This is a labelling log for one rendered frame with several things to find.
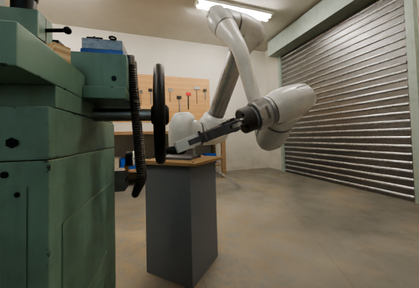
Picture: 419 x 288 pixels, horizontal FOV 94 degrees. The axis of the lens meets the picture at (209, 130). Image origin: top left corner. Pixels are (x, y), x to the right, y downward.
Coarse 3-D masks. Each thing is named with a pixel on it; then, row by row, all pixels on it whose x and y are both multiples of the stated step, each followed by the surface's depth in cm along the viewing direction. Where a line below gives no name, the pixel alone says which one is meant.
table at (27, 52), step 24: (0, 24) 25; (0, 48) 25; (24, 48) 27; (48, 48) 32; (0, 72) 28; (24, 72) 28; (48, 72) 32; (72, 72) 41; (96, 96) 46; (120, 96) 48
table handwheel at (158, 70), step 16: (160, 64) 51; (160, 80) 46; (160, 96) 44; (96, 112) 52; (112, 112) 53; (128, 112) 54; (144, 112) 55; (160, 112) 44; (160, 128) 44; (160, 144) 46; (160, 160) 51
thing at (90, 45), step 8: (88, 40) 49; (96, 40) 50; (104, 40) 50; (112, 40) 51; (80, 48) 49; (88, 48) 49; (96, 48) 50; (104, 48) 50; (112, 48) 51; (120, 48) 51
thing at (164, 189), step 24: (168, 168) 102; (192, 168) 98; (168, 192) 102; (192, 192) 98; (168, 216) 102; (192, 216) 97; (216, 216) 122; (168, 240) 102; (192, 240) 96; (216, 240) 121; (168, 264) 102; (192, 264) 95
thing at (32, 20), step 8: (0, 8) 47; (8, 8) 47; (16, 8) 48; (0, 16) 47; (8, 16) 47; (16, 16) 47; (24, 16) 48; (32, 16) 48; (40, 16) 49; (24, 24) 48; (32, 24) 48; (40, 24) 49; (48, 24) 53; (32, 32) 48; (40, 32) 49; (48, 32) 53; (48, 40) 53
